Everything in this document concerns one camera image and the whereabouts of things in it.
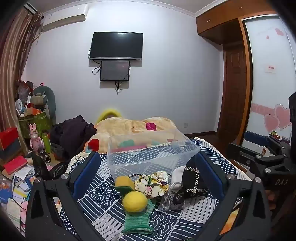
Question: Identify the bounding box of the sheer grey scrunchie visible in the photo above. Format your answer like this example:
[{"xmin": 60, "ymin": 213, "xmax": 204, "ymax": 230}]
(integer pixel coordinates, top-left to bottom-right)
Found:
[{"xmin": 158, "ymin": 191, "xmax": 185, "ymax": 211}]

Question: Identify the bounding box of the orange packet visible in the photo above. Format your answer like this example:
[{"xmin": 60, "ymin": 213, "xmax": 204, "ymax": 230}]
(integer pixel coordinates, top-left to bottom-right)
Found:
[{"xmin": 219, "ymin": 207, "xmax": 241, "ymax": 235}]

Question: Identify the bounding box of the green cylindrical bottle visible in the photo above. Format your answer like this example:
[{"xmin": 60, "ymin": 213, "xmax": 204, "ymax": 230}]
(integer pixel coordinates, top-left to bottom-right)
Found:
[{"xmin": 42, "ymin": 132, "xmax": 52, "ymax": 154}]

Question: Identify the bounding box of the pink rabbit toy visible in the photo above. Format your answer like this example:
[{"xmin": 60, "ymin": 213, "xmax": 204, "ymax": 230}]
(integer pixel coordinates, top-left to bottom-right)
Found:
[{"xmin": 29, "ymin": 124, "xmax": 45, "ymax": 154}]

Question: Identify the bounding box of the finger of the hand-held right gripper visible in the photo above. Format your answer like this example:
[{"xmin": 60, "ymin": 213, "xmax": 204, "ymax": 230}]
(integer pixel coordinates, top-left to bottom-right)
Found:
[
  {"xmin": 226, "ymin": 143, "xmax": 269, "ymax": 180},
  {"xmin": 245, "ymin": 131, "xmax": 290, "ymax": 156}
]

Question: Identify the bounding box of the wooden overhead cabinet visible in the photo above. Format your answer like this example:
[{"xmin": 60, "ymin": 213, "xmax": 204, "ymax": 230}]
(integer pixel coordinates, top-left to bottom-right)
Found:
[{"xmin": 196, "ymin": 0, "xmax": 281, "ymax": 45}]

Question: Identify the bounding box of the yellow fuzzy object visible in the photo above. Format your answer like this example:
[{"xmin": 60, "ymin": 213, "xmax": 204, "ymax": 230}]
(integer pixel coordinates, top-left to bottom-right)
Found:
[{"xmin": 96, "ymin": 108, "xmax": 123, "ymax": 126}]

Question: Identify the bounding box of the striped brown curtain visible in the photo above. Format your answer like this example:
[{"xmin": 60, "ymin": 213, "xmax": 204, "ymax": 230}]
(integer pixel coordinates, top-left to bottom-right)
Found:
[{"xmin": 0, "ymin": 9, "xmax": 44, "ymax": 131}]

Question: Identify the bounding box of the red box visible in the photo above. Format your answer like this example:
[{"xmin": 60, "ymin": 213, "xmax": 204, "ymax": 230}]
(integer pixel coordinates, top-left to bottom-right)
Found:
[{"xmin": 0, "ymin": 127, "xmax": 20, "ymax": 150}]

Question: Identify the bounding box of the pile of books and papers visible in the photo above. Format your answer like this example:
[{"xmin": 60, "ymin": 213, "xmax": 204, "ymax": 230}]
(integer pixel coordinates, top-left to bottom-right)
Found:
[{"xmin": 0, "ymin": 162, "xmax": 36, "ymax": 234}]

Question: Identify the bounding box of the black camera lens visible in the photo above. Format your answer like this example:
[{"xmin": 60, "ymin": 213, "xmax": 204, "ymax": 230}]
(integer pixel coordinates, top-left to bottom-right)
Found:
[{"xmin": 38, "ymin": 148, "xmax": 52, "ymax": 164}]

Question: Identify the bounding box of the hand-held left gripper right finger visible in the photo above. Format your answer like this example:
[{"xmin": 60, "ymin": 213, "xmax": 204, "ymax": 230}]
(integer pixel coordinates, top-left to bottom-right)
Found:
[{"xmin": 194, "ymin": 152, "xmax": 274, "ymax": 241}]

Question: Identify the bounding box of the green shopping bag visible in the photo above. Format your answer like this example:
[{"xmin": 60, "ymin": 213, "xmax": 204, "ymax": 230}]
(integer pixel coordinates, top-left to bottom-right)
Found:
[{"xmin": 19, "ymin": 111, "xmax": 53, "ymax": 140}]

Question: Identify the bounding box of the brown wooden door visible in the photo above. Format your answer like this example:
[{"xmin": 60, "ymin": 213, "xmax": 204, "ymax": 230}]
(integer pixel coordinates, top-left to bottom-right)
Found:
[{"xmin": 217, "ymin": 44, "xmax": 252, "ymax": 150}]

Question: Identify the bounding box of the yellow felt ball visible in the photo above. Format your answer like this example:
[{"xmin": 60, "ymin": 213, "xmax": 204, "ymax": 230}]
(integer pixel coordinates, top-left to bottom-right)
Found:
[{"xmin": 122, "ymin": 191, "xmax": 148, "ymax": 213}]

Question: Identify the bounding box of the white paper label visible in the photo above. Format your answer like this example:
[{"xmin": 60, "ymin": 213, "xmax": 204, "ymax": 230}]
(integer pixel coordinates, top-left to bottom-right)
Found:
[{"xmin": 264, "ymin": 63, "xmax": 277, "ymax": 74}]

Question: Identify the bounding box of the black headband with chain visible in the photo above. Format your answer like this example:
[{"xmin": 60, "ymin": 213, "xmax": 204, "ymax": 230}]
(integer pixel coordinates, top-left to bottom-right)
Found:
[{"xmin": 173, "ymin": 159, "xmax": 210, "ymax": 205}]

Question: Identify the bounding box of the clear plastic storage box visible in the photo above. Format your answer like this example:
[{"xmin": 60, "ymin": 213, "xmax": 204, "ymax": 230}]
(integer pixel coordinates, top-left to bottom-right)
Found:
[{"xmin": 107, "ymin": 128, "xmax": 201, "ymax": 181}]

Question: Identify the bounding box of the floral fabric scrunchie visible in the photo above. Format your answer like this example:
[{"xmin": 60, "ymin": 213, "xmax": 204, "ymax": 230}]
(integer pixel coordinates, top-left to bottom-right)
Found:
[{"xmin": 134, "ymin": 171, "xmax": 169, "ymax": 198}]

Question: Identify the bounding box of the red book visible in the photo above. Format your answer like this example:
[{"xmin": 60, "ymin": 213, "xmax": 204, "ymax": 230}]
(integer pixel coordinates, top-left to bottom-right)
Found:
[{"xmin": 3, "ymin": 155, "xmax": 28, "ymax": 176}]

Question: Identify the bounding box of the white wardrobe door with hearts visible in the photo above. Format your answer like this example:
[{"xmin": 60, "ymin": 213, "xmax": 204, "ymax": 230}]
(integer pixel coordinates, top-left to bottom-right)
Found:
[{"xmin": 242, "ymin": 15, "xmax": 296, "ymax": 149}]

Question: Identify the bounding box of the yellow patchwork blanket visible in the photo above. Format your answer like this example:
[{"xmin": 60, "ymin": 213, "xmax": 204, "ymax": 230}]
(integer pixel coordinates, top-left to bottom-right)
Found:
[{"xmin": 84, "ymin": 116, "xmax": 184, "ymax": 154}]

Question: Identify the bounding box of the blue white patterned cloth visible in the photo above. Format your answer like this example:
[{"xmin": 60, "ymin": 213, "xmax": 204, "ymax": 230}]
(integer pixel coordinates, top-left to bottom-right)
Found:
[{"xmin": 58, "ymin": 137, "xmax": 252, "ymax": 241}]

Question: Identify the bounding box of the small black wall monitor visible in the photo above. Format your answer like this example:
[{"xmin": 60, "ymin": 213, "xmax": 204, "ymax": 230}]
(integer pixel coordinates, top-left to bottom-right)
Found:
[{"xmin": 100, "ymin": 60, "xmax": 130, "ymax": 82}]

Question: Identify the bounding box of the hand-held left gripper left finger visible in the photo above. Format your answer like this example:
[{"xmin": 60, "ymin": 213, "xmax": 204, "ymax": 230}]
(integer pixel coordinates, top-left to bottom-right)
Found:
[{"xmin": 25, "ymin": 151, "xmax": 103, "ymax": 241}]

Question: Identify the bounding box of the wall-mounted black television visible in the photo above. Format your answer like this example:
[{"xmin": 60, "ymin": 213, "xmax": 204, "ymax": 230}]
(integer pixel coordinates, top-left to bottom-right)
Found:
[{"xmin": 90, "ymin": 32, "xmax": 143, "ymax": 61}]

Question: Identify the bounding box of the dark clothing pile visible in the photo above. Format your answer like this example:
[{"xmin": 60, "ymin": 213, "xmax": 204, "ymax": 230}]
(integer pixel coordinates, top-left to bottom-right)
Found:
[{"xmin": 49, "ymin": 115, "xmax": 97, "ymax": 161}]

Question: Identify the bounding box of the yellow and green sponge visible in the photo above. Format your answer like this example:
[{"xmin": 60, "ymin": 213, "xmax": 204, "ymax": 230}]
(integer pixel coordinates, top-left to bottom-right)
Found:
[{"xmin": 115, "ymin": 176, "xmax": 136, "ymax": 192}]

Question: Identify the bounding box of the white air conditioner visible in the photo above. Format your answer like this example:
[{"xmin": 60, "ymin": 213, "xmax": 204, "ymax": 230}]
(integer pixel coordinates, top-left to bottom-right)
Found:
[{"xmin": 42, "ymin": 13, "xmax": 86, "ymax": 31}]

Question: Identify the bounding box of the green yellow pompom sock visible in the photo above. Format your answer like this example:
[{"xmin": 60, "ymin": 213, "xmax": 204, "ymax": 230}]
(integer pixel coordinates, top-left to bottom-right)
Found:
[{"xmin": 122, "ymin": 199, "xmax": 157, "ymax": 234}]

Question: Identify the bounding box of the grey plush pillow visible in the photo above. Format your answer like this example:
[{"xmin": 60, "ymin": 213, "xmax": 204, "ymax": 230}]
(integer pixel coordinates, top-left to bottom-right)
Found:
[{"xmin": 32, "ymin": 86, "xmax": 56, "ymax": 124}]

